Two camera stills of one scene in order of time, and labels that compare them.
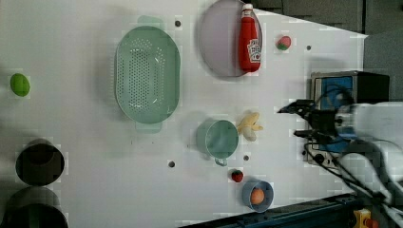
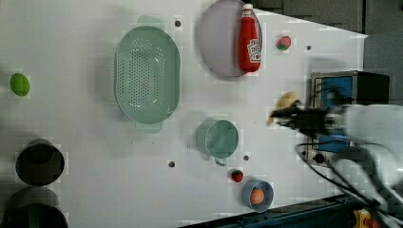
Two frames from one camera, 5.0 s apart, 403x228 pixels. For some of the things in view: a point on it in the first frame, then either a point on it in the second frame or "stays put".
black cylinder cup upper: [40, 162] stays put
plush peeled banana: [248, 126] → [285, 100]
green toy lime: [20, 85] stays put
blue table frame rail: [336, 213] stays put
